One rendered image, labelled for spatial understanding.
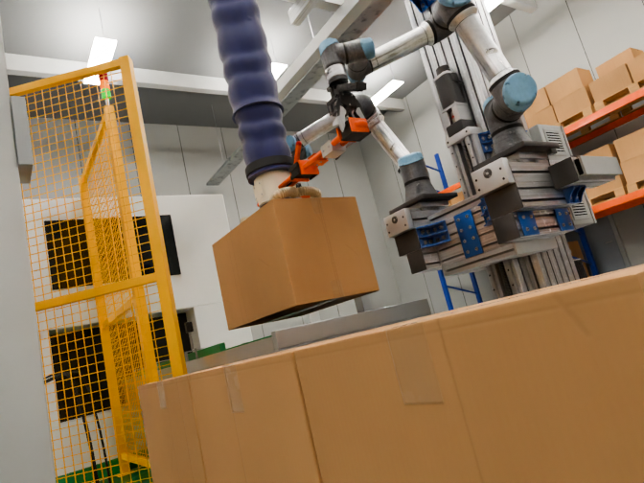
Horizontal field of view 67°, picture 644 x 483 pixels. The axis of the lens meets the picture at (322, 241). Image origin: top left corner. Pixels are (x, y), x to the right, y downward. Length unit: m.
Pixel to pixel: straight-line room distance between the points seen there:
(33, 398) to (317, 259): 1.12
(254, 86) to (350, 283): 0.97
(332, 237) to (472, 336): 1.53
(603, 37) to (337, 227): 9.32
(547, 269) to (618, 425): 1.79
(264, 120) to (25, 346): 1.27
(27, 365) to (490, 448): 1.84
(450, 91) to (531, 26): 9.48
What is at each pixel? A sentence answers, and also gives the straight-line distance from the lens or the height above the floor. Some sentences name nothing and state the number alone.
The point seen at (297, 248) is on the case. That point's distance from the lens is 1.79.
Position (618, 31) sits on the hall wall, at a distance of 10.79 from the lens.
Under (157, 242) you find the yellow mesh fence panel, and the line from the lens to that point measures 2.33.
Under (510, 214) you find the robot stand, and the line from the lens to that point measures 1.79.
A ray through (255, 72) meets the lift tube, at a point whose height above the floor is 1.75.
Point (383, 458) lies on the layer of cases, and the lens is 0.51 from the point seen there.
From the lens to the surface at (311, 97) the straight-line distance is 11.81.
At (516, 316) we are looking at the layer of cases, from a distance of 0.37.
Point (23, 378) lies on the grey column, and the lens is 2.08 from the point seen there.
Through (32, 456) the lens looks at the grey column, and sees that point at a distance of 2.08.
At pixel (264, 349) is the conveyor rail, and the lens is 1.67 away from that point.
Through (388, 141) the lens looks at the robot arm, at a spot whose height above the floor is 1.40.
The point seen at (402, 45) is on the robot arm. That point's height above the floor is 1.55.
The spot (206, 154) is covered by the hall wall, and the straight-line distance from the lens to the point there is 12.29.
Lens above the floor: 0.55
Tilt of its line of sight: 11 degrees up
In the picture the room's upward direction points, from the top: 14 degrees counter-clockwise
